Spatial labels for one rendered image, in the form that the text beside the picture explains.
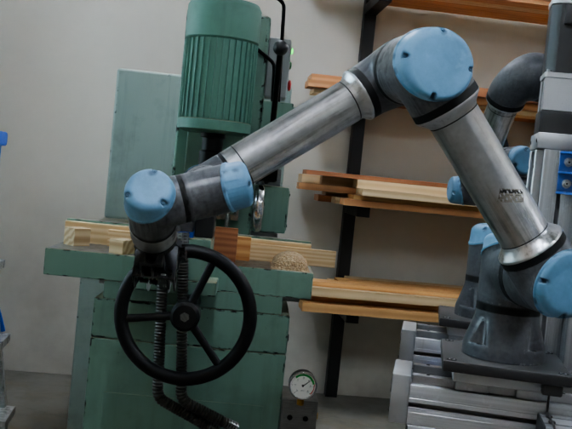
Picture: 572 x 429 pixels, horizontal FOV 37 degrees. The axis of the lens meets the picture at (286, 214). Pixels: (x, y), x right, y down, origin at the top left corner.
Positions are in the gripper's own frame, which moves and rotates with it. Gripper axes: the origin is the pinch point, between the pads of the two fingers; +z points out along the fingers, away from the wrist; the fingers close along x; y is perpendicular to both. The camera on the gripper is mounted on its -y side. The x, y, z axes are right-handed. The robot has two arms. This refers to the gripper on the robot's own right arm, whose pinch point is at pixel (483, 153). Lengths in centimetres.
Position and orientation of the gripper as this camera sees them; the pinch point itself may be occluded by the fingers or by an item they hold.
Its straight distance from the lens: 270.8
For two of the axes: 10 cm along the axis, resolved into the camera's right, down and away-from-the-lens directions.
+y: 0.4, 10.0, 0.6
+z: -0.8, -0.5, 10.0
